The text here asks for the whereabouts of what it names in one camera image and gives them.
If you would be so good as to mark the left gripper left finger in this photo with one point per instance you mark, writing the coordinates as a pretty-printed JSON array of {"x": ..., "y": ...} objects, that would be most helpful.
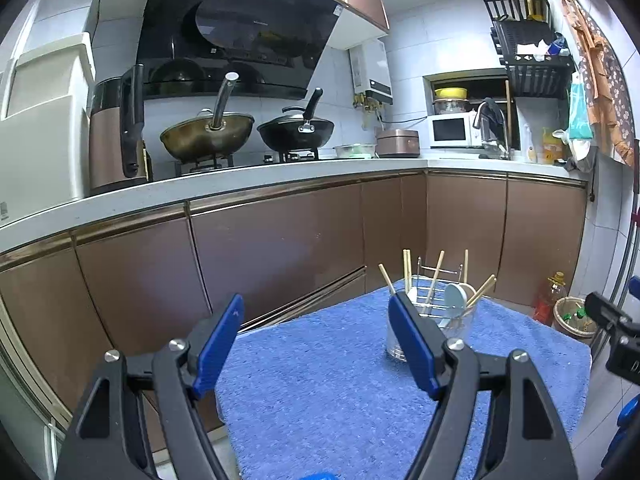
[{"x": 210, "y": 343}]

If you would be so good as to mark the orange patterned hanging cloth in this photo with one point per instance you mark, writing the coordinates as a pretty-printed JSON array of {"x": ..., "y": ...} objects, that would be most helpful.
[{"x": 603, "y": 107}]

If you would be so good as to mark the white microwave oven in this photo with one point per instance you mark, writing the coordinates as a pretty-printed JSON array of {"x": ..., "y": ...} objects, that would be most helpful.
[{"x": 453, "y": 130}]

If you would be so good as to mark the black dish rack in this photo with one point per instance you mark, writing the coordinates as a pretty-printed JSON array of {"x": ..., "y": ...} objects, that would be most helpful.
[{"x": 535, "y": 56}]

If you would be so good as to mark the black frying pan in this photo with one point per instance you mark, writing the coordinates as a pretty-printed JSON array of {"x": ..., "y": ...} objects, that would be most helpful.
[{"x": 298, "y": 128}]

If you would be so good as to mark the brown rice cooker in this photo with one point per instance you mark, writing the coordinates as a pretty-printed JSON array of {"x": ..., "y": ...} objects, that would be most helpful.
[{"x": 397, "y": 143}]

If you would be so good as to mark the white ceramic spoon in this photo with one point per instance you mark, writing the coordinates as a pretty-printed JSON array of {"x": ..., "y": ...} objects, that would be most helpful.
[
  {"x": 469, "y": 292},
  {"x": 455, "y": 300}
]

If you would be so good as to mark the chrome kitchen faucet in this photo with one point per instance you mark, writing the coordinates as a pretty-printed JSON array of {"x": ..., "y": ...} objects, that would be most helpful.
[{"x": 494, "y": 136}]

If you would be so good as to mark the beige trash bin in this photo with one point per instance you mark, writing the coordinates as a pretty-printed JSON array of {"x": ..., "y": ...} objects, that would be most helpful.
[{"x": 570, "y": 318}]

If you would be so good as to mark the black range hood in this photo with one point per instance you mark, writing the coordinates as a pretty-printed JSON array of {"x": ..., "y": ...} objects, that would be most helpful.
[{"x": 187, "y": 46}]

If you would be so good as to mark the clear wire utensil holder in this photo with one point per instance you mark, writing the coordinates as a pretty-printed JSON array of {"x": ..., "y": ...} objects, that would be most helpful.
[{"x": 421, "y": 281}]

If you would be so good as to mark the white water heater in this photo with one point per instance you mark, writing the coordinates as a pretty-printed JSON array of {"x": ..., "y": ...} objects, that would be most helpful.
[{"x": 370, "y": 73}]

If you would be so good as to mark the blue terry towel mat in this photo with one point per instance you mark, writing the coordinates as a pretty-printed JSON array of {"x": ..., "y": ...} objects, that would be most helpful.
[{"x": 320, "y": 394}]

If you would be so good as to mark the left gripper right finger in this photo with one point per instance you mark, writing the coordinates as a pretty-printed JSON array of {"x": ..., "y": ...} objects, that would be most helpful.
[{"x": 421, "y": 342}]

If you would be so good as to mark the brass wok with handle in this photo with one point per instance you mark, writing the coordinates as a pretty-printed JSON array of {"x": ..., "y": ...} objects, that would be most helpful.
[{"x": 211, "y": 133}]

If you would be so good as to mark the cooking oil bottle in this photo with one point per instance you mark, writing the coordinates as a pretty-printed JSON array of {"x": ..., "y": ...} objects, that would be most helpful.
[{"x": 549, "y": 292}]

